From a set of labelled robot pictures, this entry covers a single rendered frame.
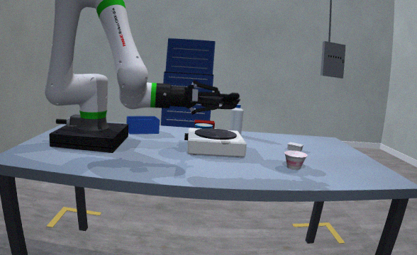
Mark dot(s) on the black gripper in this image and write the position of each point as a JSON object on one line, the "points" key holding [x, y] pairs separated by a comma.
{"points": [[178, 98]]}

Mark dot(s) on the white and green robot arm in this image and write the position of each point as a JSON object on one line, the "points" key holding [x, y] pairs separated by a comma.
{"points": [[90, 91]]}

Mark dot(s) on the blue open rectangular bin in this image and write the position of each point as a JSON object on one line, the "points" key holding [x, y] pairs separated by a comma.
{"points": [[143, 125]]}

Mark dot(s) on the black frying pan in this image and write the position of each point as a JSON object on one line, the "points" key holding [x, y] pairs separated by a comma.
{"points": [[233, 97]]}

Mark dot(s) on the grey bottle with blue cap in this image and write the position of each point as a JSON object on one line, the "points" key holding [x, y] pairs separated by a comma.
{"points": [[236, 119]]}

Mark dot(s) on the white yogurt cup with pink lid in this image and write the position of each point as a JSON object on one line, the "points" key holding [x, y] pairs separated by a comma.
{"points": [[295, 159]]}

